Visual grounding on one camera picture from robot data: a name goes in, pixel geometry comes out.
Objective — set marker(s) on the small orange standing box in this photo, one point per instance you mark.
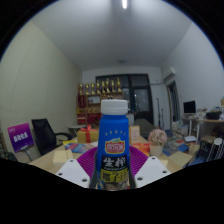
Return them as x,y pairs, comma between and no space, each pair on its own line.
134,134

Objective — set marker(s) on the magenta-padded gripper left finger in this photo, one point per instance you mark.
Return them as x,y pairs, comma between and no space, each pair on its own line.
86,161

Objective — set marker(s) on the small round side table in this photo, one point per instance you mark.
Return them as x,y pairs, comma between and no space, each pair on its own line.
76,128

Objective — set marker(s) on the yellow gift box red ribbon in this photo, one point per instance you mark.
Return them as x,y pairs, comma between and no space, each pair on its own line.
87,136

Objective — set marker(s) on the cluttered side desk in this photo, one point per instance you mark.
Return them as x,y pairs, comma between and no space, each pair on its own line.
206,121

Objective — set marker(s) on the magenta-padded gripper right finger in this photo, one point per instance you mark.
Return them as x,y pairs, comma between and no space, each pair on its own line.
140,160

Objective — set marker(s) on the blue drink bottle white cap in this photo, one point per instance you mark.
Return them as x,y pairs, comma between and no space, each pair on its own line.
112,133

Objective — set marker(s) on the ceiling tube light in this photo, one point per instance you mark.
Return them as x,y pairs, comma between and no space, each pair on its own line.
124,4

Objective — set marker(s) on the beige book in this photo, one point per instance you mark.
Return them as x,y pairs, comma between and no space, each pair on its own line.
62,157

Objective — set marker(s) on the purple sign board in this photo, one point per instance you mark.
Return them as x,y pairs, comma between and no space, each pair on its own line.
20,137

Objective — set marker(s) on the black computer monitor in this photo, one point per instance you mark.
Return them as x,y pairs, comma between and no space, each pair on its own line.
189,107

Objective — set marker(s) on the wooden shelf unit with trophies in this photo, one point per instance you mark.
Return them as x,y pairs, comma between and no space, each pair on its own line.
90,103

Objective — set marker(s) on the white round stool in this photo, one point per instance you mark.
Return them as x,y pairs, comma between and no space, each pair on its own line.
213,146

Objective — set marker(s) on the black office chair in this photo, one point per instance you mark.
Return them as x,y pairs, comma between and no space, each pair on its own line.
43,133

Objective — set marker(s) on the white wall air conditioner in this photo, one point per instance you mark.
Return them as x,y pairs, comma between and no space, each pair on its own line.
169,72

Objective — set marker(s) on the black framed glass door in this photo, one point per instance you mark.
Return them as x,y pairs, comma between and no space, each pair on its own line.
141,96

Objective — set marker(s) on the orange book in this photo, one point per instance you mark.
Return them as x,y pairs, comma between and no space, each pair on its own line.
141,147

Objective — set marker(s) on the pink flowers in white pot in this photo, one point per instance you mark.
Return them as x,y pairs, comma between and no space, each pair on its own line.
157,138

